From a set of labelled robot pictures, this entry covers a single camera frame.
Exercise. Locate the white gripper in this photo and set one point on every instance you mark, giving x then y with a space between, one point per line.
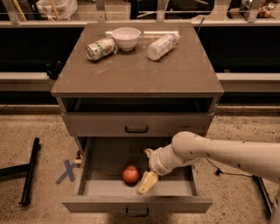
156 164

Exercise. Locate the red apple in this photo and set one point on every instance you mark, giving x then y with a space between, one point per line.
130 174

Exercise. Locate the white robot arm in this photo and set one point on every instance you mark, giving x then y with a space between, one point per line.
186 148

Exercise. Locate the closed grey upper drawer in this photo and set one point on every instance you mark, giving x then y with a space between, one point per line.
135 124

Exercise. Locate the open grey lower drawer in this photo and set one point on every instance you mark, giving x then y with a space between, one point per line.
100 187

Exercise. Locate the grey drawer cabinet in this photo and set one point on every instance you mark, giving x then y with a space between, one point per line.
181 82

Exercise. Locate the blue tape cross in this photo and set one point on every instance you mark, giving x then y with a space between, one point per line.
69 172

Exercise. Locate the black stand leg right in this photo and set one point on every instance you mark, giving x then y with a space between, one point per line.
265 196

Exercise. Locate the black stand leg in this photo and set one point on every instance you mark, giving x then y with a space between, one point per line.
265 196
23 171

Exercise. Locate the white plastic bottle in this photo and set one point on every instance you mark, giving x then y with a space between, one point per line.
162 46

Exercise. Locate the black stand leg left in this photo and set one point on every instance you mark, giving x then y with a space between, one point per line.
23 171

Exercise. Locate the green white soda can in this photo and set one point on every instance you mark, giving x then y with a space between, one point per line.
101 48

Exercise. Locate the white bowl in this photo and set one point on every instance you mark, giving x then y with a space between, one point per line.
126 37

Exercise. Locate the black clamp object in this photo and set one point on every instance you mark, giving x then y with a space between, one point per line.
53 70

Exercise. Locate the white plastic bag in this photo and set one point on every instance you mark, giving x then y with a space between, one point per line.
57 9

